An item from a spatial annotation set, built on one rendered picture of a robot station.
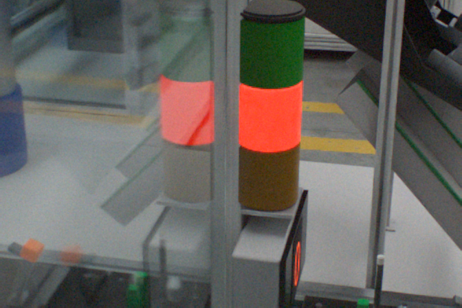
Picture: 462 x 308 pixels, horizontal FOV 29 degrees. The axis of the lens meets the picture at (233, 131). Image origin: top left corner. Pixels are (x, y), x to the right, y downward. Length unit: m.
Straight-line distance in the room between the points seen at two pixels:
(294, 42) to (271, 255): 0.16
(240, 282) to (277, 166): 0.09
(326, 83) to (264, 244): 4.03
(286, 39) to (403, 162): 0.52
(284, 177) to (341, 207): 0.89
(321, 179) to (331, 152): 2.23
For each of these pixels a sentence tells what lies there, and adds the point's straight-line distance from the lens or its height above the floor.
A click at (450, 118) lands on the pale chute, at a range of 1.40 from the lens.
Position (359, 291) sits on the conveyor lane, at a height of 0.96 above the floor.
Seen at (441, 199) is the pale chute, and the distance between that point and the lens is 1.15.
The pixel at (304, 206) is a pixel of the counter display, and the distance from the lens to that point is 0.75.
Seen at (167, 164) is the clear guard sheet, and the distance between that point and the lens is 0.52.
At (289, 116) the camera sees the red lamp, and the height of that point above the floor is 1.34.
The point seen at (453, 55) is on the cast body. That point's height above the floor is 1.25.
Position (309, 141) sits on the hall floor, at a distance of 3.98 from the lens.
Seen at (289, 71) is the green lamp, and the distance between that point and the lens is 0.65.
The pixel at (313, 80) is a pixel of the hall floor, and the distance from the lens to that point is 4.73.
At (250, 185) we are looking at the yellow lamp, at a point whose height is 1.28.
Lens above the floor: 1.59
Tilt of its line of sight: 23 degrees down
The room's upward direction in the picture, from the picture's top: straight up
